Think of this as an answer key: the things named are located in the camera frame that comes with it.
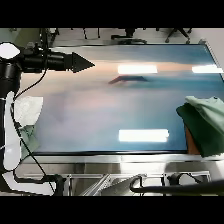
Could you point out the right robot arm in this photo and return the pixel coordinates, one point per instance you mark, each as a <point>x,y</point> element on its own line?
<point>186,188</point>

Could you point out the white garment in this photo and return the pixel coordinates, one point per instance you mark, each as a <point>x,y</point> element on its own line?
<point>29,109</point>

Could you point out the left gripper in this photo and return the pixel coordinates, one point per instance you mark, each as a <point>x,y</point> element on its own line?
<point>60,61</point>

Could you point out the dark green garment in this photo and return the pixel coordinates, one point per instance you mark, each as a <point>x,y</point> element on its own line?
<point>203,138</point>

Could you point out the light green garment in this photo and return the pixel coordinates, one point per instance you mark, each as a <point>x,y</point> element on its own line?
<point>207,107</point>

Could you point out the orange garment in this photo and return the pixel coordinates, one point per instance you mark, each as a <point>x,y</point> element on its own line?
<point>192,143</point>

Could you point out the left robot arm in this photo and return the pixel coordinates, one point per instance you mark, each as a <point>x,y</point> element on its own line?
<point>10,75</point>

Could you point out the silver frame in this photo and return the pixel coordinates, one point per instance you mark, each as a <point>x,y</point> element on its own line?
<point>110,158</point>

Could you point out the black office chair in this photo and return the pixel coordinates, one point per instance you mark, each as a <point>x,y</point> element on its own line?
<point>129,36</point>
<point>178,33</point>

